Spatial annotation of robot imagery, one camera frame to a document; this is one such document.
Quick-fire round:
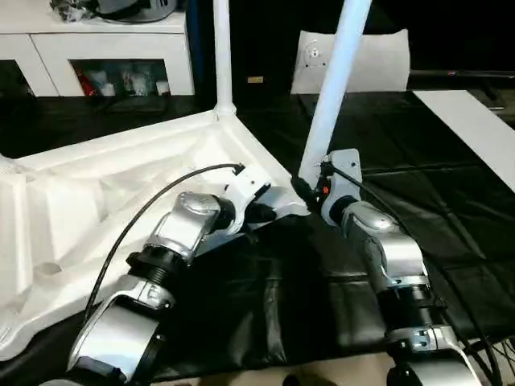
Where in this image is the white plastic table top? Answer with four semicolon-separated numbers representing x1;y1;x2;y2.
0;111;311;363

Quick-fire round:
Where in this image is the white cushion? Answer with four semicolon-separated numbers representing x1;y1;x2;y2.
290;28;410;97

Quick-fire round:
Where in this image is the white flat board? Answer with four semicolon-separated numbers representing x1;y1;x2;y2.
412;89;515;194

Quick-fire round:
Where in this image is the red bottle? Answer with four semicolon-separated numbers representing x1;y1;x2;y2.
76;68;96;97

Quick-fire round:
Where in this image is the white cabinet with glass doors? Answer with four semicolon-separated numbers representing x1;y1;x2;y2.
0;0;196;99

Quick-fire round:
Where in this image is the grey clutter on cabinet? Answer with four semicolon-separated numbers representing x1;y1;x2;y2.
48;0;189;23

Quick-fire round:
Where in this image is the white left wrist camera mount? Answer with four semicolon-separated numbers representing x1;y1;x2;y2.
220;166;274;236

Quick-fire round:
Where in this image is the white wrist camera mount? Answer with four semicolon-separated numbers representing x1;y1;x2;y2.
220;166;274;236
320;149;363;213

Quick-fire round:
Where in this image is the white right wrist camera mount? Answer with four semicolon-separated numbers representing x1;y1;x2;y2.
320;149;363;213

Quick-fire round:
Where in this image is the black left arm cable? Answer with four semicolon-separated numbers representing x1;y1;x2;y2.
80;163;247;340

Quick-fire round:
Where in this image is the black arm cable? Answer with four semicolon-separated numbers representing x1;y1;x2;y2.
80;163;247;340
323;159;495;386

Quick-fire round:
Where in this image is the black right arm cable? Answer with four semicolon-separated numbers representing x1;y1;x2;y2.
323;159;495;386

